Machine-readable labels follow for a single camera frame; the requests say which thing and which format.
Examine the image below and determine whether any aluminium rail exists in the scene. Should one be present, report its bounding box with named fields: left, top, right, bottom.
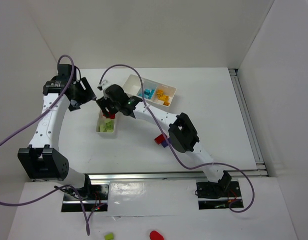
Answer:
left=228, top=68, right=265, bottom=165
left=89, top=168, right=269, bottom=182

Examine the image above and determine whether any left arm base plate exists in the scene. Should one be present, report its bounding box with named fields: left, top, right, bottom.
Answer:
left=61, top=183, right=109, bottom=213

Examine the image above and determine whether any narrow white divided tray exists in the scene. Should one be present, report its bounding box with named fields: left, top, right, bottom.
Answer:
left=96, top=111, right=118, bottom=139

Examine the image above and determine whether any lone lime brick front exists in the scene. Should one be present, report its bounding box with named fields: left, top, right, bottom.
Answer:
left=104, top=119, right=114, bottom=133

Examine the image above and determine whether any aluminium front rail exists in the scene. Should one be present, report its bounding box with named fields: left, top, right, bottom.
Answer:
left=89, top=168, right=269, bottom=182

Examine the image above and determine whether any red rounded foreground piece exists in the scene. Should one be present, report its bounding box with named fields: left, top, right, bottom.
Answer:
left=149, top=230, right=164, bottom=240

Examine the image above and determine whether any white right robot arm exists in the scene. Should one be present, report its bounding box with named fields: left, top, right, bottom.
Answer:
left=96, top=81, right=232, bottom=199

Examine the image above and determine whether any small yellow brick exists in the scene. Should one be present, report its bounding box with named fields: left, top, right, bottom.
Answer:
left=156, top=89, right=163, bottom=98

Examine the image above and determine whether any lime brick on foreground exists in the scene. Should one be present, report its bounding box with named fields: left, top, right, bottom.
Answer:
left=104, top=232, right=114, bottom=240

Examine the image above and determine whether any long teal brick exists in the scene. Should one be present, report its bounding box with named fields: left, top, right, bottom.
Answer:
left=144, top=88, right=155, bottom=100

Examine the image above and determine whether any red brick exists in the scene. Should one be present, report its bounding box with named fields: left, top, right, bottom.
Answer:
left=103, top=113, right=116, bottom=120
left=154, top=133, right=166, bottom=145

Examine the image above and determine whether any aluminium right side rail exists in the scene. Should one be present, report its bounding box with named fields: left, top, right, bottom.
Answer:
left=228, top=68, right=265, bottom=165

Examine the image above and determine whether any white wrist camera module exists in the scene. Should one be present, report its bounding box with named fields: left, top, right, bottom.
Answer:
left=97, top=79, right=112, bottom=91

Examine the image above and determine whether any yellow curved striped brick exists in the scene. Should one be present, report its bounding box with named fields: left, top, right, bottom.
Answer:
left=159, top=94, right=172, bottom=107

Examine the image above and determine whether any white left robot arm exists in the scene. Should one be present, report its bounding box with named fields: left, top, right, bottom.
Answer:
left=17, top=64, right=96, bottom=199

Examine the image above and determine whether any wide white divided bin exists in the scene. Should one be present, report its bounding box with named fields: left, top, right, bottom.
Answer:
left=122, top=74, right=176, bottom=111

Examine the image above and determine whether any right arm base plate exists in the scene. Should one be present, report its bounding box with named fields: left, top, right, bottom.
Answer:
left=195, top=181, right=244, bottom=210

